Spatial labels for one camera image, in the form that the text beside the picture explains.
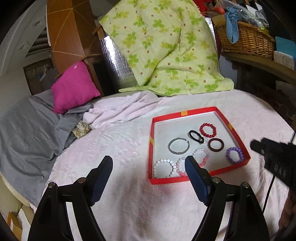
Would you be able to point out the person's right hand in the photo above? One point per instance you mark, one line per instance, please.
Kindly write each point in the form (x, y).
(288, 210)

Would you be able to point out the blue cloth in basket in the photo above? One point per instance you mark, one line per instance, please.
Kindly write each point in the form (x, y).
(232, 16)

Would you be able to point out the brown wooden headboard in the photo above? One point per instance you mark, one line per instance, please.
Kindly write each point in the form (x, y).
(70, 27)

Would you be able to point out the silver metal bangle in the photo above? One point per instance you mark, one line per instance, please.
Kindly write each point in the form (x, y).
(178, 146)

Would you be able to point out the pink fleece blanket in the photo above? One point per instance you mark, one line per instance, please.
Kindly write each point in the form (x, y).
(133, 209)

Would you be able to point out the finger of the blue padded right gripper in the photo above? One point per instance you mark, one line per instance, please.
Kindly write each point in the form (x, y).
(199, 178)

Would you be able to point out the white patterned box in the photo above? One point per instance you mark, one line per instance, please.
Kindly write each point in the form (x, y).
(284, 59)

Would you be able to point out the grey bed sheet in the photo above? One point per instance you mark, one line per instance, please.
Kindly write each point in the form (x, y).
(32, 137)

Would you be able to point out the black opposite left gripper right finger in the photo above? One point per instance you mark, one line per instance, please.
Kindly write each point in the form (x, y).
(263, 148)

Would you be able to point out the magenta pillow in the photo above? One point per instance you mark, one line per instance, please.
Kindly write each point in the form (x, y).
(74, 88)

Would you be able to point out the blue fashion box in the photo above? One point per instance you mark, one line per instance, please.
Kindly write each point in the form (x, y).
(285, 46)

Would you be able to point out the beige patterned cloth piece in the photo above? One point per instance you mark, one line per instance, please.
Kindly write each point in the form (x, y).
(81, 129)

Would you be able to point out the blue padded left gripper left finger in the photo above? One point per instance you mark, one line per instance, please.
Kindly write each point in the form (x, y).
(97, 180)

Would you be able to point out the wicker basket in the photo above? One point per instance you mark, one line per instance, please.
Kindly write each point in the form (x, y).
(252, 41)

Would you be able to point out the silver foil insulation sheet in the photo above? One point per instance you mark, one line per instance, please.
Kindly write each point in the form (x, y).
(118, 67)

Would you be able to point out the dark maroon ring bangle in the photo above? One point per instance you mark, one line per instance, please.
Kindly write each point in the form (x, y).
(215, 145)

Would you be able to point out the wooden shelf table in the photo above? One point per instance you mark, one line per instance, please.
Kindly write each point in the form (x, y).
(258, 74)

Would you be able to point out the red cardboard box tray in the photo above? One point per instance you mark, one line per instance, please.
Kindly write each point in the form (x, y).
(198, 126)

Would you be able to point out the green clover pattern quilt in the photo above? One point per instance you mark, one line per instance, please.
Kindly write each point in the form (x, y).
(168, 46)

